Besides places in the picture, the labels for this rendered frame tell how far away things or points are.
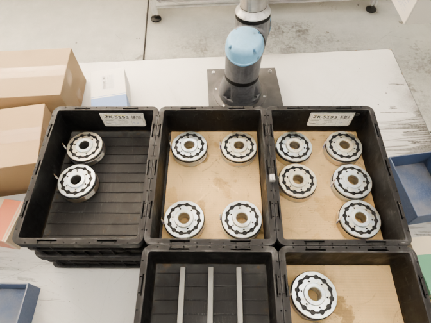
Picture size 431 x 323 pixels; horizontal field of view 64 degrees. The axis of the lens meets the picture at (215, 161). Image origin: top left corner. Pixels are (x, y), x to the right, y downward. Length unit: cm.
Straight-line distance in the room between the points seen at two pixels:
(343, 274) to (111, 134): 75
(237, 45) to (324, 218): 56
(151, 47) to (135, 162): 169
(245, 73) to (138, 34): 173
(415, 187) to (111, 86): 106
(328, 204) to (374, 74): 70
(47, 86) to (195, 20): 176
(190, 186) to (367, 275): 50
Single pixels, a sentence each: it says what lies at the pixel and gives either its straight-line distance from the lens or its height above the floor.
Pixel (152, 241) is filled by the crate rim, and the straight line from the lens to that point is 80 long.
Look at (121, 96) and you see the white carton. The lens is 124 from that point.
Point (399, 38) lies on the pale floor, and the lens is 295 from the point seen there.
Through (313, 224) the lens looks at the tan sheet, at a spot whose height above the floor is 83.
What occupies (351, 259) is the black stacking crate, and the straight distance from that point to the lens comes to 88.
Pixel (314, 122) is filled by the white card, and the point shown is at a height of 87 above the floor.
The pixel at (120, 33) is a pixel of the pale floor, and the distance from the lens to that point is 281.
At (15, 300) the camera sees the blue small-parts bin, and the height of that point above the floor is 70.
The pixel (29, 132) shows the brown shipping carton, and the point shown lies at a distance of 116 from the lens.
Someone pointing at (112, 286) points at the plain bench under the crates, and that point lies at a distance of 104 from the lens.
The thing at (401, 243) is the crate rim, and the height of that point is 93.
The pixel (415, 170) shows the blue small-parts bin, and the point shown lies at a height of 70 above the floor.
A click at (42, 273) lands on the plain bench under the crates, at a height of 70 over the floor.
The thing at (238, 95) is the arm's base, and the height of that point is 81.
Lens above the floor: 168
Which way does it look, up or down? 59 degrees down
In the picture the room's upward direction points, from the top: 1 degrees counter-clockwise
